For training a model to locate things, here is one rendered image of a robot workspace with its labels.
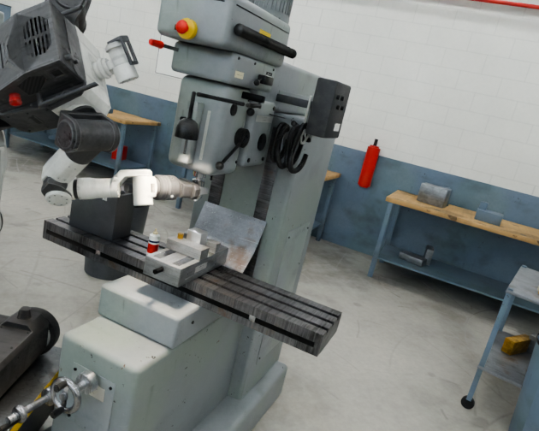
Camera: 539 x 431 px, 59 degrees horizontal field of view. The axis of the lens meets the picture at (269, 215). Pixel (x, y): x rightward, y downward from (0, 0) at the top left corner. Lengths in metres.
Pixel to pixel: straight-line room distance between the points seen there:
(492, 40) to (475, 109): 0.72
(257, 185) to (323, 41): 4.17
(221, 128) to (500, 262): 4.61
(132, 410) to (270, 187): 1.02
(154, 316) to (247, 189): 0.73
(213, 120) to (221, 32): 0.30
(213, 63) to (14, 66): 0.57
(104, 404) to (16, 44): 1.11
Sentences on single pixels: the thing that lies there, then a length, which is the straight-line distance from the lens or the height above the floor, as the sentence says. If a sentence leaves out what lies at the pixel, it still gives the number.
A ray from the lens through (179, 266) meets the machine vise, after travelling 1.66.
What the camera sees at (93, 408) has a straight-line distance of 1.78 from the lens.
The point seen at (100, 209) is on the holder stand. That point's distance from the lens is 2.01.
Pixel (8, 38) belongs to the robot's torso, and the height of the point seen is 1.62.
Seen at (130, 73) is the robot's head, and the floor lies 1.60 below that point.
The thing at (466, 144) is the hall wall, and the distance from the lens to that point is 5.71.
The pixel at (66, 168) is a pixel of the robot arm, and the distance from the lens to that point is 1.54.
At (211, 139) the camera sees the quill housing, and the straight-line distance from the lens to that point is 1.65.
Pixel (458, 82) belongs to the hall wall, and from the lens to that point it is 5.75.
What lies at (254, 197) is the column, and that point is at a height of 1.18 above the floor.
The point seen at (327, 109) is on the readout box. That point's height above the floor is 1.62.
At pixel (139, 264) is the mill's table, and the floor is 0.91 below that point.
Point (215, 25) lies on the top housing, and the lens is 1.52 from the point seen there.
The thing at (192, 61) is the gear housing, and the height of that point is 1.67.
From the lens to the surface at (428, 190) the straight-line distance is 5.23.
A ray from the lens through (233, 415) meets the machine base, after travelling 2.36.
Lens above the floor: 1.64
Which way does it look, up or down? 14 degrees down
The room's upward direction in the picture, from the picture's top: 13 degrees clockwise
